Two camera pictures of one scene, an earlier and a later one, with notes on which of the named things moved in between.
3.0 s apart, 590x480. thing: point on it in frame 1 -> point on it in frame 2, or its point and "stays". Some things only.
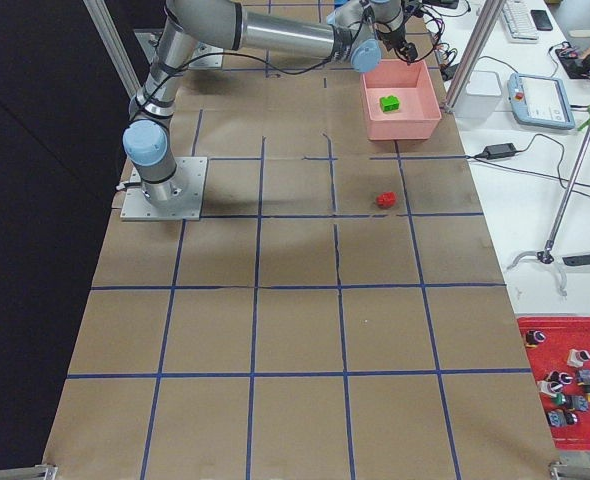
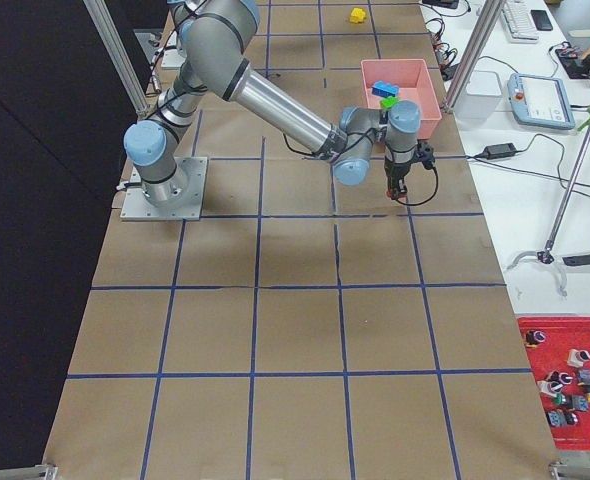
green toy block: x=389 y=104 stays
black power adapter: x=502 y=150 stays
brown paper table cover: x=339 y=311 stays
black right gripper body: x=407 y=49 -> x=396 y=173
